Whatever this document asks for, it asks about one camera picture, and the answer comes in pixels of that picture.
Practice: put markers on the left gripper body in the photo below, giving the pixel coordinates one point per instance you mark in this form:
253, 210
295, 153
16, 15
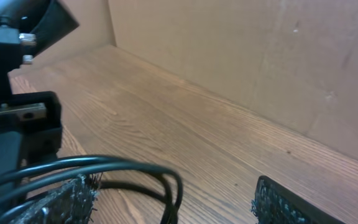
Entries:
30, 123

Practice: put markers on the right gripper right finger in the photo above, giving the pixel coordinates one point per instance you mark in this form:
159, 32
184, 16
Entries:
275, 204

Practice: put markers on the cardboard backboard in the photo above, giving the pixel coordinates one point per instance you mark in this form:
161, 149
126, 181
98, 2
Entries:
279, 77

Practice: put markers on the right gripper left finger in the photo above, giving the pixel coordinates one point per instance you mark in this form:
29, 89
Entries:
71, 203

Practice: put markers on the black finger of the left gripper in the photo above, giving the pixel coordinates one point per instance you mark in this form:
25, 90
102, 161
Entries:
48, 20

